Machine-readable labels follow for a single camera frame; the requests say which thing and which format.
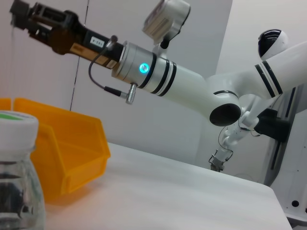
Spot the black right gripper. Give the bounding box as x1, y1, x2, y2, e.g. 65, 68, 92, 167
9, 0, 125, 69

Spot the clear water bottle green label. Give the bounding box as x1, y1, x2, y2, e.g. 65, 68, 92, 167
0, 110, 47, 230

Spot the yellow plastic storage bin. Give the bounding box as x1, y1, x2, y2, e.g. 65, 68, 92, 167
0, 97, 111, 204

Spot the white humanoid robot black visor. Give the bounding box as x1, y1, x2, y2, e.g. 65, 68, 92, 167
258, 29, 290, 60

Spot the black lift carriage box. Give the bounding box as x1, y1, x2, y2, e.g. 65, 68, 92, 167
254, 109, 291, 142

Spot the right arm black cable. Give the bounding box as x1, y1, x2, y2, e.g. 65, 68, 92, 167
88, 35, 139, 104

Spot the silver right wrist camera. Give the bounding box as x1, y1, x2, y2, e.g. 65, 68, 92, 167
142, 0, 192, 49

